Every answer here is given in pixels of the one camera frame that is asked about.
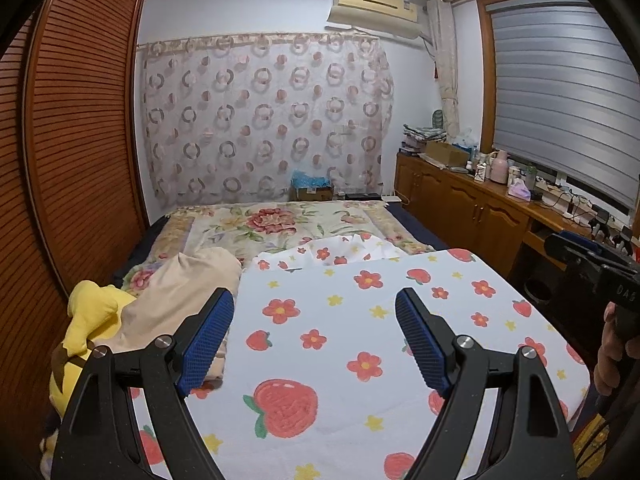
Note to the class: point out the small cardboard box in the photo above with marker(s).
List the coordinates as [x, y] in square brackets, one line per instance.
[312, 194]

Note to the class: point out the clear plastic bag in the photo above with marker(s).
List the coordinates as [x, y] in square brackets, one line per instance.
[467, 140]

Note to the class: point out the stack of folded cloths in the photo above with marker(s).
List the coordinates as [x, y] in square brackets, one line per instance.
[422, 132]

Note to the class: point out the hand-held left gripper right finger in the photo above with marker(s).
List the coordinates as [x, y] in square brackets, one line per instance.
[425, 345]

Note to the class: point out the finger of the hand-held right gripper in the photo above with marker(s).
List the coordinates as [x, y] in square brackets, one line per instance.
[560, 251]
[580, 239]

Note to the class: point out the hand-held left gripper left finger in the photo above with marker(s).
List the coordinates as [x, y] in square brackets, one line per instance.
[205, 345]

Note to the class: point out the floral blanket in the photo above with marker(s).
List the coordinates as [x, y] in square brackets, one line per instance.
[270, 225]

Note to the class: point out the flat cardboard box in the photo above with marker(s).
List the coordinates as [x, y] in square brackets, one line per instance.
[445, 152]

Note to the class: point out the peach printed t-shirt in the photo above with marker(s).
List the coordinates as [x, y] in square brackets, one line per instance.
[165, 300]

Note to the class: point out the tied cream window curtain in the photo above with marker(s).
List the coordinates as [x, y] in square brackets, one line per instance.
[447, 85]

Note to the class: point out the grey window blind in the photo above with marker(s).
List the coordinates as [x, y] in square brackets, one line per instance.
[560, 100]

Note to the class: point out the wooden window frame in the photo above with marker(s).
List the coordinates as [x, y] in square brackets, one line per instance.
[486, 85]

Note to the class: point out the beige wall air conditioner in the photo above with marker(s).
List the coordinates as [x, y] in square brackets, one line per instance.
[372, 10]

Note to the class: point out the pink tissue pack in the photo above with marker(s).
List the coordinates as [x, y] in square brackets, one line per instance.
[519, 191]

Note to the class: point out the patterned floor mat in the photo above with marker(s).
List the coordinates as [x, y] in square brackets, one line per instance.
[587, 442]

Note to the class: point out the flat black box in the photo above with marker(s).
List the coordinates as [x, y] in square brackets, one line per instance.
[362, 195]

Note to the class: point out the white carton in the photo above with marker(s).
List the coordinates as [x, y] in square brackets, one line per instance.
[481, 172]

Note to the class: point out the person's right hand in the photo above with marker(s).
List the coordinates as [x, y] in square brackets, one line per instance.
[607, 360]

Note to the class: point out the wooden sideboard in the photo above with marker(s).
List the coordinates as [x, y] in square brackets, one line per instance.
[475, 215]

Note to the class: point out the strawberry print bed sheet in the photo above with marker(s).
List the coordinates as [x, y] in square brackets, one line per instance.
[325, 360]

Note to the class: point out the blue plastic bag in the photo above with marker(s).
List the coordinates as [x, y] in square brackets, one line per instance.
[310, 180]

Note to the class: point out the sheer circle-patterned curtain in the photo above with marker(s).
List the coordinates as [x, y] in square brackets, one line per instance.
[250, 125]

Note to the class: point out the stack of books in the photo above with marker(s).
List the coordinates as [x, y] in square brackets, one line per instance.
[412, 149]

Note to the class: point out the yellow plush toy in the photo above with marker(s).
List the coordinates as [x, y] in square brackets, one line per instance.
[85, 320]

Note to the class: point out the pink thermos jug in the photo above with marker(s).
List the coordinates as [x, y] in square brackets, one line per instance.
[497, 170]

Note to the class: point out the wooden louvered wardrobe door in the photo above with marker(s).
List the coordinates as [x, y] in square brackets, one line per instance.
[85, 135]

